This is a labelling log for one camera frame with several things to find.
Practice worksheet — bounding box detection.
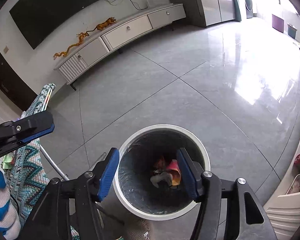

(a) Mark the red snack bag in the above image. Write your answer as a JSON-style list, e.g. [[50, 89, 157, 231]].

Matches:
[[153, 158, 181, 187]]

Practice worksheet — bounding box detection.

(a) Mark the green paper trash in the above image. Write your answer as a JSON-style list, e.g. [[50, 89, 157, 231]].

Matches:
[[1, 152, 15, 170]]

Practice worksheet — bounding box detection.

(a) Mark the silver wrapper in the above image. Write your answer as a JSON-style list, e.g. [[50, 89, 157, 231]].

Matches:
[[150, 172, 173, 189]]

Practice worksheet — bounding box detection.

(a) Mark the white round trash bin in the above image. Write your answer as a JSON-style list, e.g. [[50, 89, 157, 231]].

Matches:
[[113, 124, 211, 221]]

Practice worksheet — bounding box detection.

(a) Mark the teal zigzag blanket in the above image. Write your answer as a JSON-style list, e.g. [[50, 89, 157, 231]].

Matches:
[[0, 82, 81, 240]]

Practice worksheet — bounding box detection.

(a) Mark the dark brown entrance door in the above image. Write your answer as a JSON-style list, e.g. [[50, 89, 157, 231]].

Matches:
[[0, 52, 37, 111]]

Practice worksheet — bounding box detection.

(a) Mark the golden dragon figurine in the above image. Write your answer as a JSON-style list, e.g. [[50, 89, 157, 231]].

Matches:
[[53, 31, 89, 60]]

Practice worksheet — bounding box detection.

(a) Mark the golden tiger figurine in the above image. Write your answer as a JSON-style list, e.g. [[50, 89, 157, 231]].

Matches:
[[85, 17, 117, 35]]

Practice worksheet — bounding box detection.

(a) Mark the white tv cabinet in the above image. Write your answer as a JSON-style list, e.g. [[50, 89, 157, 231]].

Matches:
[[55, 3, 186, 85]]

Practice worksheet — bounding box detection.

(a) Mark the purple stool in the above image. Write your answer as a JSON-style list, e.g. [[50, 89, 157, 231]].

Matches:
[[271, 14, 285, 33]]

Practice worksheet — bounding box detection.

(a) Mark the teal small bucket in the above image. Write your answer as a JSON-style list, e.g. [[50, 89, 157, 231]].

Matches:
[[287, 23, 297, 39]]

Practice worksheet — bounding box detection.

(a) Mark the wall mounted black television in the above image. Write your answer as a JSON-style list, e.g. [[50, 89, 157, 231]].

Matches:
[[10, 0, 99, 49]]

